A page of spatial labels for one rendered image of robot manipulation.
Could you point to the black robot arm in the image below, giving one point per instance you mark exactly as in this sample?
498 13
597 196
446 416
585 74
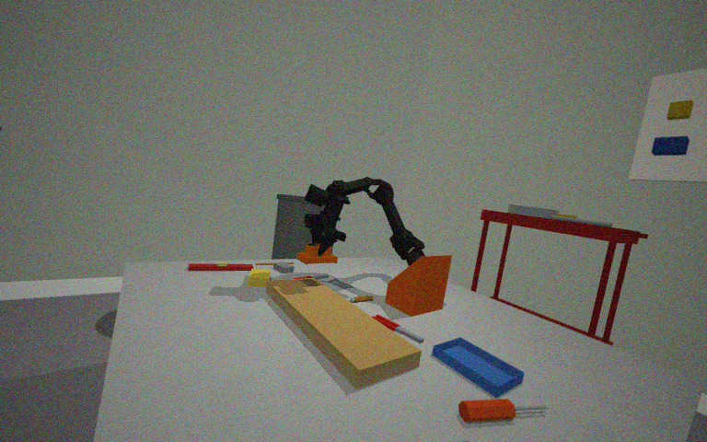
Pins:
334 198

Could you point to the blue rectangular tray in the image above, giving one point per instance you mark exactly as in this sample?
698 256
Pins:
485 370

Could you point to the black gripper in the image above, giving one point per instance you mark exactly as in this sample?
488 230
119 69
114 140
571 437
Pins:
331 232

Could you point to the tan wooden panel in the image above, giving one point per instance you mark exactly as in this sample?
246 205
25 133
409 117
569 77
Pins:
364 350

